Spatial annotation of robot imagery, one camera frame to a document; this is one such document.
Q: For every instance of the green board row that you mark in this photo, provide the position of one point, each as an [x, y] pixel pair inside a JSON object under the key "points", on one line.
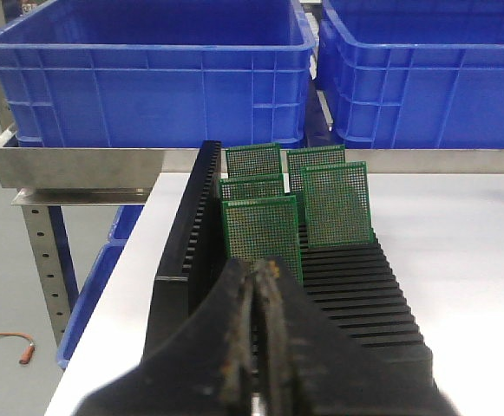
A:
{"points": [[262, 227], [299, 159], [253, 160], [337, 205], [251, 187]]}

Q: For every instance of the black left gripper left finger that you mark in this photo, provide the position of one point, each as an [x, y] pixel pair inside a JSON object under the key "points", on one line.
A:
{"points": [[203, 369]]}

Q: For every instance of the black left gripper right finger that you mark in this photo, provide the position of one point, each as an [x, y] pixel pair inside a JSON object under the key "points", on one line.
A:
{"points": [[307, 366]]}

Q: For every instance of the green board middle right row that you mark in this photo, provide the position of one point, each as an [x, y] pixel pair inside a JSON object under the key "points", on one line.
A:
{"points": [[299, 159]]}

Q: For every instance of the blue plastic crate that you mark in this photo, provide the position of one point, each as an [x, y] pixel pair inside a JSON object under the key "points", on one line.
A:
{"points": [[157, 73], [414, 74]]}

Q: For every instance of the green board middle left row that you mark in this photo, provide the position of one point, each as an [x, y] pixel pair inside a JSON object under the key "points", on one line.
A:
{"points": [[262, 227]]}

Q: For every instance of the green board front right row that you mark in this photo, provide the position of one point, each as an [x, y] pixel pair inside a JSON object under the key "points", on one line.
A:
{"points": [[337, 205]]}

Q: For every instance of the left blue plastic crate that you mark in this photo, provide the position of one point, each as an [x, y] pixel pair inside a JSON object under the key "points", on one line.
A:
{"points": [[157, 73]]}

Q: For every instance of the lower blue crate under table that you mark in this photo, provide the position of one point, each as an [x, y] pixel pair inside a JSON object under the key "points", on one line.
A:
{"points": [[97, 279]]}

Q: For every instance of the perforated steel frame leg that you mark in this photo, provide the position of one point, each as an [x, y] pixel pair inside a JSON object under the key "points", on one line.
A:
{"points": [[50, 245]]}

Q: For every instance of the green board rear left row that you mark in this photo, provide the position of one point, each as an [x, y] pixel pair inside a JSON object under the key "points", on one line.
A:
{"points": [[251, 187]]}

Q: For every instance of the green board rear right row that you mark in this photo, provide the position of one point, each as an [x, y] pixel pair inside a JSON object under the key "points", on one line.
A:
{"points": [[253, 160]]}

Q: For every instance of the centre blue plastic crate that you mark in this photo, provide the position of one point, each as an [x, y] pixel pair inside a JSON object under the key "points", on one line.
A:
{"points": [[414, 74]]}

